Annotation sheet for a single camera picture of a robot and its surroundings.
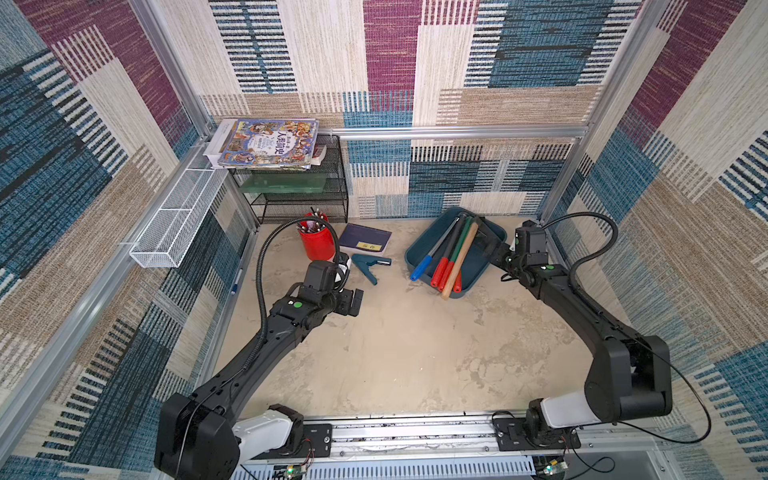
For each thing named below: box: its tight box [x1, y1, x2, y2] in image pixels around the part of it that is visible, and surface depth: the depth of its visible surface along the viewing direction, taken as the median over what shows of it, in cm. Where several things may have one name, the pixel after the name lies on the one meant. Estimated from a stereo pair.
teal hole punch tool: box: [352, 254, 392, 285], surface depth 109 cm
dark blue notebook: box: [339, 223, 393, 256], surface depth 114 cm
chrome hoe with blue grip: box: [410, 217, 460, 282], surface depth 101 cm
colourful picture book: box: [217, 118, 319, 170], surface depth 81 cm
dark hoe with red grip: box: [430, 213, 467, 288], surface depth 99 cm
